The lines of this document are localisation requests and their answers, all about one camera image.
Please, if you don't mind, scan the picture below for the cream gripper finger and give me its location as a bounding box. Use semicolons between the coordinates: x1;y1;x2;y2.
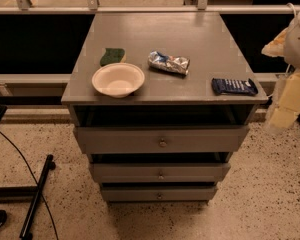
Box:
265;106;298;131
261;29;287;57

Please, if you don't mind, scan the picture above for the grey top drawer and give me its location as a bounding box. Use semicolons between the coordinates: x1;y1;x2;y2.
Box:
74;126;249;154

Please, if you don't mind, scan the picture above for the grey drawer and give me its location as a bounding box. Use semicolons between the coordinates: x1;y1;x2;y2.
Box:
74;126;249;154
89;163;230;183
101;186;217;202

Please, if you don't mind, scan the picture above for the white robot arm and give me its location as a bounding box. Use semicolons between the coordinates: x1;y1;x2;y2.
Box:
261;3;300;133

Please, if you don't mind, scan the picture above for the grey drawer cabinet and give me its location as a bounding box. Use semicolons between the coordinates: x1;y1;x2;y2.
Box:
62;12;267;191

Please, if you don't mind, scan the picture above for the grey middle drawer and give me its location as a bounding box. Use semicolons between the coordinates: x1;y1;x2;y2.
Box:
89;163;230;183

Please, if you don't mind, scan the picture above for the grey bottom drawer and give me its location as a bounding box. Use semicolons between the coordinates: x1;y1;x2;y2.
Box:
101;186;217;202

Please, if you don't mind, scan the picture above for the dark blue snack packet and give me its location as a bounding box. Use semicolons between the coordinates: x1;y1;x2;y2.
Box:
211;78;258;96

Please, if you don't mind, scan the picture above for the crumpled silver foil bag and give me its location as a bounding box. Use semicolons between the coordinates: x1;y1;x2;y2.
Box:
148;51;190;76

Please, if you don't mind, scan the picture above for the white paper bowl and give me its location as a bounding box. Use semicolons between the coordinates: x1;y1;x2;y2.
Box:
92;63;145;98

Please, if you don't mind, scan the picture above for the green yellow sponge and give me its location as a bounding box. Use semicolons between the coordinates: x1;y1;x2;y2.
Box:
100;48;126;67

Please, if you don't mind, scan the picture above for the black metal stand leg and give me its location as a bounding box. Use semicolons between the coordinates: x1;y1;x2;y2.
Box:
19;154;55;240

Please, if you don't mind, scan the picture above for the thin black cable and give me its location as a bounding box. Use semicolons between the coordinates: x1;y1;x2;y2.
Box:
0;126;60;240

